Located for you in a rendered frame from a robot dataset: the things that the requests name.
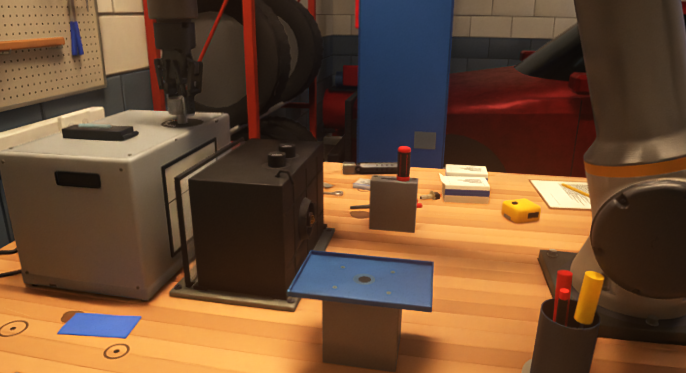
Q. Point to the grey key holder block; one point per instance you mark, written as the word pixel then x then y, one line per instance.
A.
pixel 393 206

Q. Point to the yellow marker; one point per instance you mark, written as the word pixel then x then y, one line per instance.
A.
pixel 589 295

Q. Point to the small screwdriver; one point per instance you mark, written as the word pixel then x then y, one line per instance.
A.
pixel 430 195

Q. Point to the dark grey pen cup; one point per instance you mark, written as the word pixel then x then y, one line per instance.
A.
pixel 562 346

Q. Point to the small white card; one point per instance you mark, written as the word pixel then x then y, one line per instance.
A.
pixel 362 184

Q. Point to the beige pegboard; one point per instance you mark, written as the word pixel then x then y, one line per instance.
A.
pixel 37 72

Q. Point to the yellow pencil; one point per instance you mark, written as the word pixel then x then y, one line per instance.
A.
pixel 576 190

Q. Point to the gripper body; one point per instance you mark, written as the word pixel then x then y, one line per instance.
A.
pixel 175 40

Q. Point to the yellow tape measure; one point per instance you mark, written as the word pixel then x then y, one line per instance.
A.
pixel 520 209

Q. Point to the white box with blue stripe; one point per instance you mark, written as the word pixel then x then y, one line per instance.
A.
pixel 465 189

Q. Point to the white ledge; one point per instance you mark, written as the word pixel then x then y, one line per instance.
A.
pixel 48 123

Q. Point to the grey beamsetter box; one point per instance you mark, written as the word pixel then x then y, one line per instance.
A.
pixel 91 212

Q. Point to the black headlamp housing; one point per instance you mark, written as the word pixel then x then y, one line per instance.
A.
pixel 246 228

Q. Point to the blue tray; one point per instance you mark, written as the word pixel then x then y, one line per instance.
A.
pixel 364 279

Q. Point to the black dip dial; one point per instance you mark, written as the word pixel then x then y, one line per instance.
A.
pixel 193 123

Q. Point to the black and grey torch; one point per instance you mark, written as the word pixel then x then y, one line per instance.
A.
pixel 370 167

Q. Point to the red pen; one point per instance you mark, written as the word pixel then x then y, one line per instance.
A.
pixel 564 308
pixel 562 282

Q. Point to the red car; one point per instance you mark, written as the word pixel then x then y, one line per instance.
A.
pixel 514 115

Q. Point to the black adjuster knob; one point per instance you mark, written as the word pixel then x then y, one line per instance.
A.
pixel 276 159
pixel 288 149

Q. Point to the grey tray post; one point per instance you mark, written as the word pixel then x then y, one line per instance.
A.
pixel 362 338

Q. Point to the silver spanner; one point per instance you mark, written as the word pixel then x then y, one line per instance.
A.
pixel 333 192

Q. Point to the wooden shelf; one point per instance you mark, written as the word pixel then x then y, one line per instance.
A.
pixel 32 42

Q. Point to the red tyre rack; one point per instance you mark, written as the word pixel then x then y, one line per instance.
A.
pixel 250 67

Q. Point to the blue lift column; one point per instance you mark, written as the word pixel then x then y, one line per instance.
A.
pixel 404 78

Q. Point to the black tyre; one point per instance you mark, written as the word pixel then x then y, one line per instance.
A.
pixel 225 67
pixel 315 51
pixel 289 46

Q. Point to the white paper sheet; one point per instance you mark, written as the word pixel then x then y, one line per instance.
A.
pixel 557 196

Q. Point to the red tool chest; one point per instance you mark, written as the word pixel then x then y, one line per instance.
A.
pixel 337 102

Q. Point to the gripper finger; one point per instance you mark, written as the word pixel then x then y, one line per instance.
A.
pixel 192 78
pixel 165 78

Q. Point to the blue cloth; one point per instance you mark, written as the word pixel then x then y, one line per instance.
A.
pixel 100 325

